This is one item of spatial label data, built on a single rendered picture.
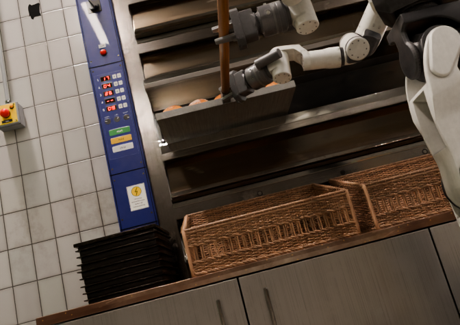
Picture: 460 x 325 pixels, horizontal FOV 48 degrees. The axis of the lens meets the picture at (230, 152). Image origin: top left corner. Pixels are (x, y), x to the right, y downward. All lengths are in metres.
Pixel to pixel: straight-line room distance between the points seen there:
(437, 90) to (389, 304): 0.65
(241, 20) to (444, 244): 0.90
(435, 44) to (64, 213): 1.57
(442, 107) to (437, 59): 0.12
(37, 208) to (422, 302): 1.53
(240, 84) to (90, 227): 0.88
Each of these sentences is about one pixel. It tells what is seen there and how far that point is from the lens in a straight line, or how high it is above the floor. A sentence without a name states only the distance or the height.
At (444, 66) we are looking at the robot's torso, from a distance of 1.40.
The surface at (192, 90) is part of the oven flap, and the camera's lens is 2.25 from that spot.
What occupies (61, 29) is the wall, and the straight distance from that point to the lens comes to 2.57.
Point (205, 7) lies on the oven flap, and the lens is 2.49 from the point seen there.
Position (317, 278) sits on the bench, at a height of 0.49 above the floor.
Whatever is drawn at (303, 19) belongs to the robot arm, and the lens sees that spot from 1.47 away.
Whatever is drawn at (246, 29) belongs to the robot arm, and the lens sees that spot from 1.48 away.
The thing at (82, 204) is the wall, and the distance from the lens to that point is 2.26.
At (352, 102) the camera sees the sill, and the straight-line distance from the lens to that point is 2.33.
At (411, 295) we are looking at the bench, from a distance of 1.67.
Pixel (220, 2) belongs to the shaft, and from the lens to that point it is 1.34.
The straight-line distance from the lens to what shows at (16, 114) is 2.38.
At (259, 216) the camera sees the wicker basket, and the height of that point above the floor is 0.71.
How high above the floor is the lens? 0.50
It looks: 15 degrees up
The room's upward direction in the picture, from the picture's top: 15 degrees counter-clockwise
